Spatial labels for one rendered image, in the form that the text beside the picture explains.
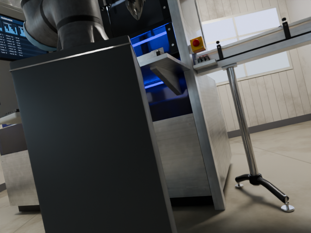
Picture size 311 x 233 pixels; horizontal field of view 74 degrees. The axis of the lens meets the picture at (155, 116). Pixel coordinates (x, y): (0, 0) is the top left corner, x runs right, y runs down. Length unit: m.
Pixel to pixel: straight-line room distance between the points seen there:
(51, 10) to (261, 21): 4.17
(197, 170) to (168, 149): 0.22
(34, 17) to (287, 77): 4.21
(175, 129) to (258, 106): 3.00
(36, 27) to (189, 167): 1.07
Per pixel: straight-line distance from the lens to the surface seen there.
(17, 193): 2.52
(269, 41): 1.40
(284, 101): 4.43
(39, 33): 0.71
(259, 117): 4.20
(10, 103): 1.53
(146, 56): 0.99
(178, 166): 1.37
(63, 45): 0.54
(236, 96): 1.39
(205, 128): 1.28
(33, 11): 0.72
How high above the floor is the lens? 0.61
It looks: 1 degrees up
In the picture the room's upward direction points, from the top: 13 degrees counter-clockwise
